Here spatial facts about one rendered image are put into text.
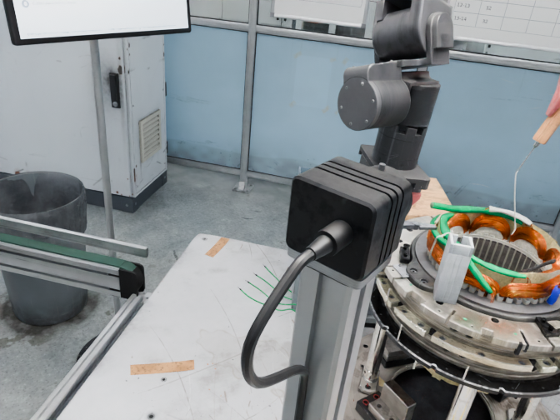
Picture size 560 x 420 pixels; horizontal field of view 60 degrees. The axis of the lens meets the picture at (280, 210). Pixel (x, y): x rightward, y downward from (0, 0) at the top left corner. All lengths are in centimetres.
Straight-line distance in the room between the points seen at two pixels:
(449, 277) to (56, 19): 105
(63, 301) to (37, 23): 125
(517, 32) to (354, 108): 243
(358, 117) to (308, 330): 32
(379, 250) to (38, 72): 285
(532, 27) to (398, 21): 238
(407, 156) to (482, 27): 233
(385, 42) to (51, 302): 186
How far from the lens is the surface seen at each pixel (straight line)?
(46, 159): 320
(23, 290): 220
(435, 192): 106
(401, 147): 60
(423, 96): 59
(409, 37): 59
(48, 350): 220
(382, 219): 21
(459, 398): 76
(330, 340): 26
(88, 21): 138
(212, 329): 104
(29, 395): 206
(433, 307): 67
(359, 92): 54
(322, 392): 28
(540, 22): 296
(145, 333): 104
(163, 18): 150
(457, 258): 65
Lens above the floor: 149
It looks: 28 degrees down
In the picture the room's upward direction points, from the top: 6 degrees clockwise
